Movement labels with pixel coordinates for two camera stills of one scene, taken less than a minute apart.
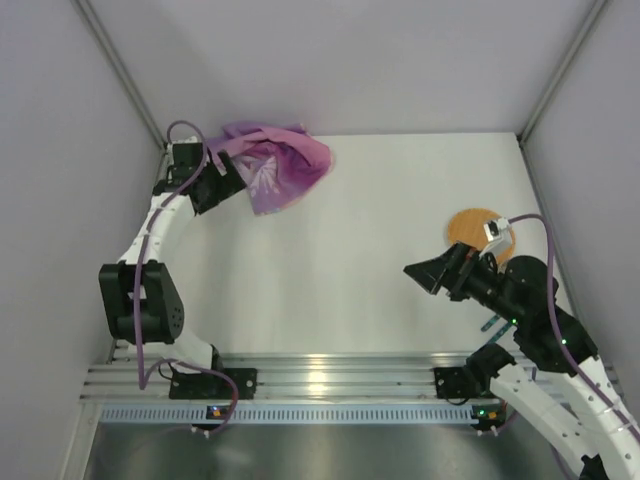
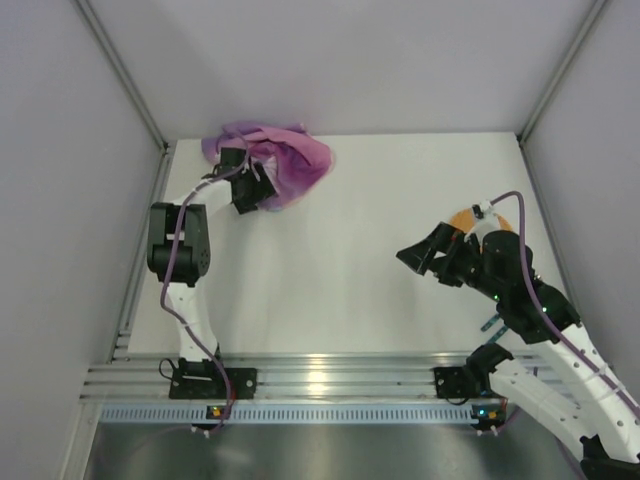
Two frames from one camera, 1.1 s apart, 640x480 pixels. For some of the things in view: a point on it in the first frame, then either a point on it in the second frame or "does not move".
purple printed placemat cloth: (282, 167) does not move
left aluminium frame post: (120, 67) does not move
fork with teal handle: (499, 333) does not move
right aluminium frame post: (598, 6) does not move
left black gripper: (223, 176) → (251, 187)
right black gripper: (457, 273) → (447, 254)
